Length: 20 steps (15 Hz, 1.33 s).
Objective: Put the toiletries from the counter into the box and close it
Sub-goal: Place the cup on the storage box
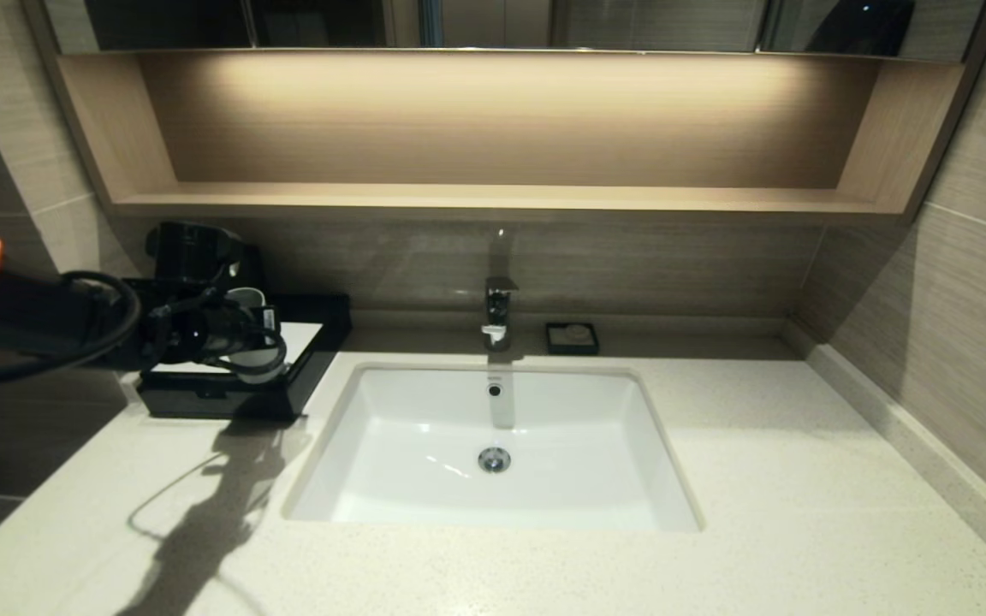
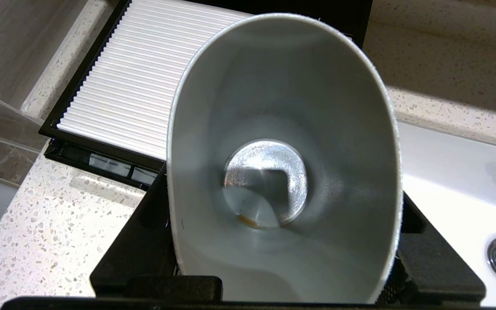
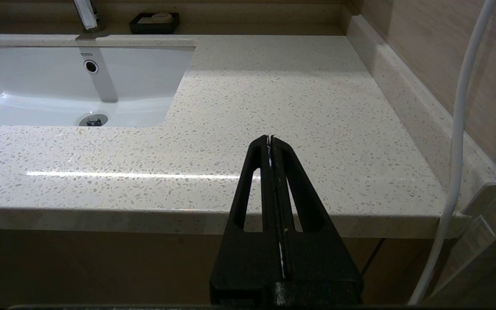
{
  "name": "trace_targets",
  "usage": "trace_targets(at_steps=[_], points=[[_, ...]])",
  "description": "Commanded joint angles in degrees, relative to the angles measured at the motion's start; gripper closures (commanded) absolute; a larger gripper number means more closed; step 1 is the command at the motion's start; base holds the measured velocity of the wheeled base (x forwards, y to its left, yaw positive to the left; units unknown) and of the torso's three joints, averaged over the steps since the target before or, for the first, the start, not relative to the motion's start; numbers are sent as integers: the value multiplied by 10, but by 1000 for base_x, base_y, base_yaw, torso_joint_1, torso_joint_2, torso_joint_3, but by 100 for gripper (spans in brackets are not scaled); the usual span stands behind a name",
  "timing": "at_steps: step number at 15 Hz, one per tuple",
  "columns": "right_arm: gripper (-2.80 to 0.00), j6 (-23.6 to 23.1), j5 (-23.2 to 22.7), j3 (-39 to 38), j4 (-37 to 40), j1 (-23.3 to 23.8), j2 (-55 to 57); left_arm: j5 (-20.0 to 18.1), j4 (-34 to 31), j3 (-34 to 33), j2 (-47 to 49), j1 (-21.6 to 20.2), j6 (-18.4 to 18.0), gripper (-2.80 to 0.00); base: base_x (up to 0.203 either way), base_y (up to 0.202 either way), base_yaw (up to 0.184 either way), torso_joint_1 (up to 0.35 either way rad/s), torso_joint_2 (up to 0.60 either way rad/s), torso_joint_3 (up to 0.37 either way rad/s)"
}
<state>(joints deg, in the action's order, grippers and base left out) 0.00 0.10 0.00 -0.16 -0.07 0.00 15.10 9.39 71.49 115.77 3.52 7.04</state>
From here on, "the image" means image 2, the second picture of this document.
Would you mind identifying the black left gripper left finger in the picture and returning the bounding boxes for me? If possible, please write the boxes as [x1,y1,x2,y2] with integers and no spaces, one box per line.
[90,163,223,298]

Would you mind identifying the white ceramic sink basin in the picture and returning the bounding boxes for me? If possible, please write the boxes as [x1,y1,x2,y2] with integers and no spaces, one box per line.
[397,122,496,308]

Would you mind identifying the grey plastic cup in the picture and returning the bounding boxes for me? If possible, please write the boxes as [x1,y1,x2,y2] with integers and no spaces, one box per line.
[166,13,404,304]

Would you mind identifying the black drawer box white top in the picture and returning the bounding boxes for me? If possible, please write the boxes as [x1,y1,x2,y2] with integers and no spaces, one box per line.
[38,0,374,192]

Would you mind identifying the dental kit packet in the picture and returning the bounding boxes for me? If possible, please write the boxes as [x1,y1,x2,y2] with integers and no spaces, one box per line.
[89,153,132,177]
[131,167,159,186]

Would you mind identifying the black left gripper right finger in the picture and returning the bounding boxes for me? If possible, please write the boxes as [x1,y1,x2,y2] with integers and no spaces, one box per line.
[388,193,486,303]

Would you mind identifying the white ribbed tray lid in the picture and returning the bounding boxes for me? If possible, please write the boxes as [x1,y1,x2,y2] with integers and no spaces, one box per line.
[56,0,255,161]

